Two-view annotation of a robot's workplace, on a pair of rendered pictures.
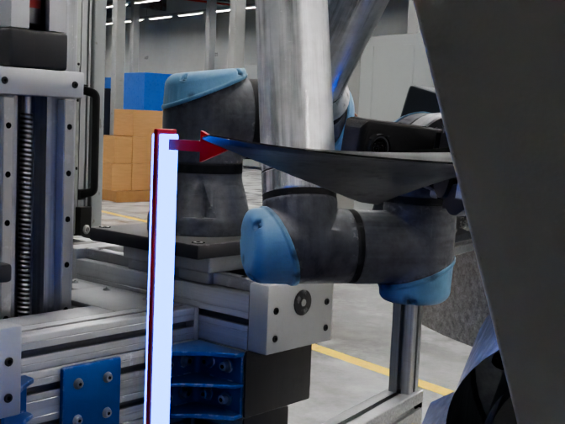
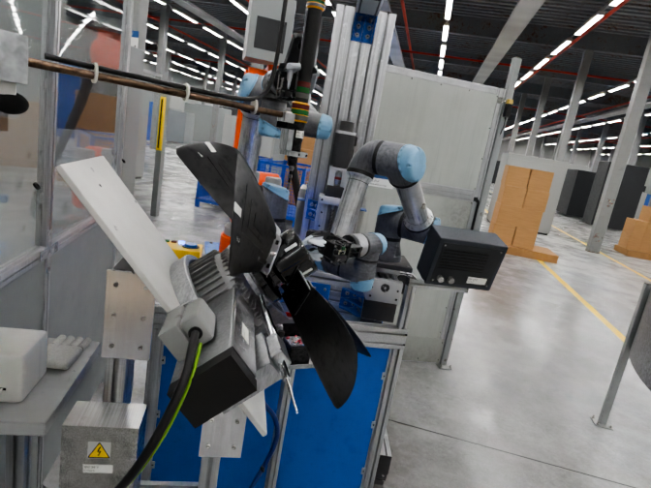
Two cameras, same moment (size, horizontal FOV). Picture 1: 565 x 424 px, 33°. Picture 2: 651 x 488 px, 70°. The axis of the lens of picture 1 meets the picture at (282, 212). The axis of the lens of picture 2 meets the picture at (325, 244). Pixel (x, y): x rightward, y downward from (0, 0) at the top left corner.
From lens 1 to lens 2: 1.18 m
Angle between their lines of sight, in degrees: 48
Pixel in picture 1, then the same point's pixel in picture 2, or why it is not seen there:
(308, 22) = (347, 199)
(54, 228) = not seen: hidden behind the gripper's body
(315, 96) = (342, 221)
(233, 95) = (393, 215)
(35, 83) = (332, 201)
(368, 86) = not seen: outside the picture
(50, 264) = not seen: hidden behind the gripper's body
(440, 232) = (360, 269)
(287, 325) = (376, 292)
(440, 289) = (358, 287)
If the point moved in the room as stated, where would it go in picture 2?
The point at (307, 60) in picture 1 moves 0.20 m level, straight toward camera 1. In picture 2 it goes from (343, 210) to (295, 208)
